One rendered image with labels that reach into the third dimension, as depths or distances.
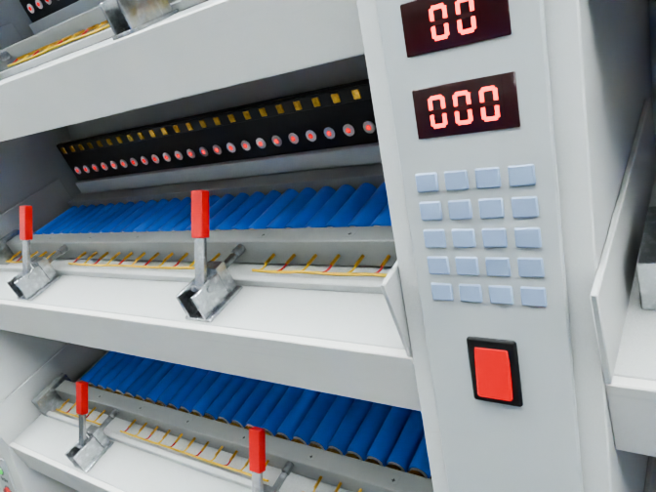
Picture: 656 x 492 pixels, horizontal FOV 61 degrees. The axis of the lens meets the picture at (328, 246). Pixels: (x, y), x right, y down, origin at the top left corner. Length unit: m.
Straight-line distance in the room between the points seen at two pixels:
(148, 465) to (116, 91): 0.39
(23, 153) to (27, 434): 0.36
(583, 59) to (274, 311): 0.25
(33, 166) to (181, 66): 0.49
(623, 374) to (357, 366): 0.14
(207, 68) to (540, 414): 0.26
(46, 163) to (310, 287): 0.53
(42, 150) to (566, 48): 0.71
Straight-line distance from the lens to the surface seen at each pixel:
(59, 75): 0.47
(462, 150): 0.26
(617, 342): 0.29
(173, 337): 0.45
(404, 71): 0.26
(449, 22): 0.25
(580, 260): 0.26
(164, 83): 0.39
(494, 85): 0.25
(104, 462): 0.71
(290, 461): 0.53
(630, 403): 0.29
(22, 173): 0.83
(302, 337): 0.36
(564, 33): 0.24
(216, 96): 0.63
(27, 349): 0.84
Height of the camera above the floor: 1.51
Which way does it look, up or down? 14 degrees down
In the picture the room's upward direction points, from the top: 11 degrees counter-clockwise
